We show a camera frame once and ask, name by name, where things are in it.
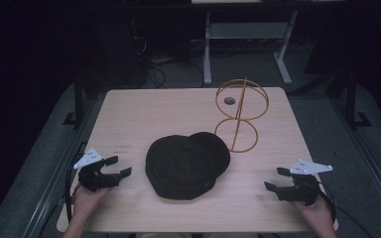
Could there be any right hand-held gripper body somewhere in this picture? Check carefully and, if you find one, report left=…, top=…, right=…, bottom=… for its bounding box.
left=275, top=159, right=334, bottom=206

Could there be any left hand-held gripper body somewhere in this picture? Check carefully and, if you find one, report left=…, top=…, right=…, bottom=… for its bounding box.
left=73, top=147, right=121, bottom=192

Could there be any person's left hand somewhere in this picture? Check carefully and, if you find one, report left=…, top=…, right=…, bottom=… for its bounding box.
left=72, top=186, right=112, bottom=216

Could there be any person's right hand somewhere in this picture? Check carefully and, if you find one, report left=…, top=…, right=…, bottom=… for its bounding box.
left=292, top=196, right=335, bottom=231

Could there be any black cap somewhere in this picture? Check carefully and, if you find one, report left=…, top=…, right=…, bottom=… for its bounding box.
left=145, top=131, right=232, bottom=201

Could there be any black metal stand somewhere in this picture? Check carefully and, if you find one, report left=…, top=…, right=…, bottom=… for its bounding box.
left=343, top=70, right=373, bottom=131
left=62, top=73, right=84, bottom=127

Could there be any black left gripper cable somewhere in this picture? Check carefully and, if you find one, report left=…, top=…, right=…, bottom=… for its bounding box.
left=64, top=142, right=87, bottom=223

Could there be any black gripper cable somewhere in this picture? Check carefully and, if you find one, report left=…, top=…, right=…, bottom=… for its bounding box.
left=64, top=142, right=87, bottom=223
left=317, top=186, right=375, bottom=238

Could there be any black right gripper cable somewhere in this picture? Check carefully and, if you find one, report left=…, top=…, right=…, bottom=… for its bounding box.
left=317, top=186, right=375, bottom=238

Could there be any orange wire hat stand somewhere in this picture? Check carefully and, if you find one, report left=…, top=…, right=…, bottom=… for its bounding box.
left=213, top=76, right=270, bottom=154

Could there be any bundle of floor cables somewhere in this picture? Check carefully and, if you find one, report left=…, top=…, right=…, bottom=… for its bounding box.
left=132, top=34, right=206, bottom=89

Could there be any white metal table frame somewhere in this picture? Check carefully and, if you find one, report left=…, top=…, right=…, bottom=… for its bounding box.
left=202, top=9, right=300, bottom=86

